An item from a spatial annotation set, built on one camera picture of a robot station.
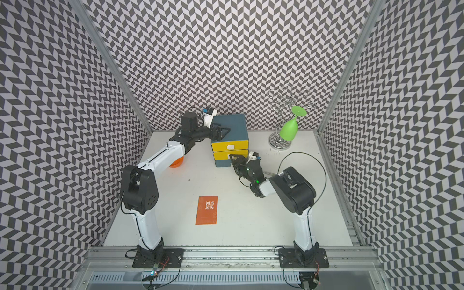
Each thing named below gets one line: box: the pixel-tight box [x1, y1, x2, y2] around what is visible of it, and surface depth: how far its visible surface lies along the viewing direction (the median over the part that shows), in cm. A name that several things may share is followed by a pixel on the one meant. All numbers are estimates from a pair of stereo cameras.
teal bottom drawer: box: [214, 159, 232, 168], surface depth 101 cm
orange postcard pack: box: [195, 195, 219, 226], surface depth 88 cm
